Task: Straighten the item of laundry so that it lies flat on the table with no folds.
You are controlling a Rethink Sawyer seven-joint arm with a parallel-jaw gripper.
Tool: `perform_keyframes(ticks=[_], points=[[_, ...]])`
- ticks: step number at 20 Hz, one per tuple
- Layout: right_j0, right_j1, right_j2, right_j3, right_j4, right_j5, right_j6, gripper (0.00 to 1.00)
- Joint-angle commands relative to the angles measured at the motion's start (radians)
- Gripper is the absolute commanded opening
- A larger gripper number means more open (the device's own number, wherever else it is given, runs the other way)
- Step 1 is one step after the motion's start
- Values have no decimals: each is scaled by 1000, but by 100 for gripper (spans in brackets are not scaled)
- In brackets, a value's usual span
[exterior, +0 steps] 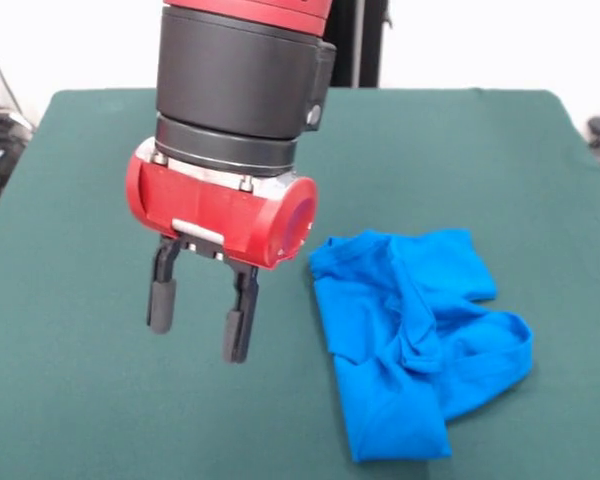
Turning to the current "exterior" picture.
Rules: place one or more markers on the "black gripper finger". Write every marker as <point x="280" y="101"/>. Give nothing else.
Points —
<point x="161" y="300"/>
<point x="239" y="325"/>

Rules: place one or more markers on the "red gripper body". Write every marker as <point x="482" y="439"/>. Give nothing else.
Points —
<point x="205" y="210"/>

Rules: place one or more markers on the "blue laundry item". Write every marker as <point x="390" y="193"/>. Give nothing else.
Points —
<point x="380" y="325"/>

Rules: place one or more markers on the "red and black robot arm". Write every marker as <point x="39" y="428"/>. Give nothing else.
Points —
<point x="240" y="75"/>

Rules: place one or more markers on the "dark green table cloth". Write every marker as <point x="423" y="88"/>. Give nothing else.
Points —
<point x="80" y="400"/>

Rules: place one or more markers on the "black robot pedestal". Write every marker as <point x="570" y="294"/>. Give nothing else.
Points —
<point x="360" y="45"/>

